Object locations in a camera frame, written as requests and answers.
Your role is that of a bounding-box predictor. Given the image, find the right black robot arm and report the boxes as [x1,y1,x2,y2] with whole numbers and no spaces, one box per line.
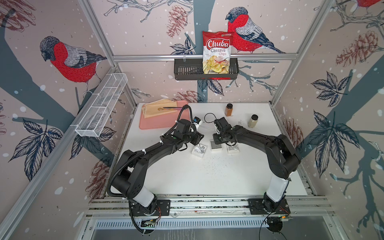
[213,117,302,213]

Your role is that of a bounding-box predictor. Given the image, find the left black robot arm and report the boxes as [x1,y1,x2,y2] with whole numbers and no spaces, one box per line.
[107,105,204,213]

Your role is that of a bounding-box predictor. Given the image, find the orange spice jar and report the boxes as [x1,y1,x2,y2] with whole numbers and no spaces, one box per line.
[225,103,233,117]

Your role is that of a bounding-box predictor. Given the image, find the pink tray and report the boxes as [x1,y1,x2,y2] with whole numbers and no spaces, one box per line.
[139,101,190,130]

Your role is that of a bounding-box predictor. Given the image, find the pale spice jar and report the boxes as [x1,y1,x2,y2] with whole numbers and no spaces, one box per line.
[248,114,259,128]

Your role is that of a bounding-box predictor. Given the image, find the iridescent black spoon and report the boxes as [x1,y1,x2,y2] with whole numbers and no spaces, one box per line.
[158,107,183,111]

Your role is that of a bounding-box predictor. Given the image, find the beige cloth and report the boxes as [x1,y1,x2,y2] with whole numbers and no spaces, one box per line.
[142,99,178,119]

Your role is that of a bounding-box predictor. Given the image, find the Chuba cassava chips bag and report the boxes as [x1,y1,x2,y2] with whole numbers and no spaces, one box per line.
[203,32,233,75]

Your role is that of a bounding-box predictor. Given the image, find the white mesh shelf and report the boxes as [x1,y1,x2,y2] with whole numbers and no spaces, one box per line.
[75,73,128,138]

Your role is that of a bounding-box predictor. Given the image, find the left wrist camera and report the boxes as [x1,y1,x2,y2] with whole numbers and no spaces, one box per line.
[193,117,202,131]

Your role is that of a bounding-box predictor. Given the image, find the black wire basket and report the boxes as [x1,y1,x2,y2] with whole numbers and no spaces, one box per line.
[173,57,240,81]

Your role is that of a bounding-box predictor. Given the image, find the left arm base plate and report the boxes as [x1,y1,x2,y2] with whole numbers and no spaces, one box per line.
[129,199,171,217]

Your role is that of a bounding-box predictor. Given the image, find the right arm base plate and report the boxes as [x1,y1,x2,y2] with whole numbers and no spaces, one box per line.
[248,198,291,215]

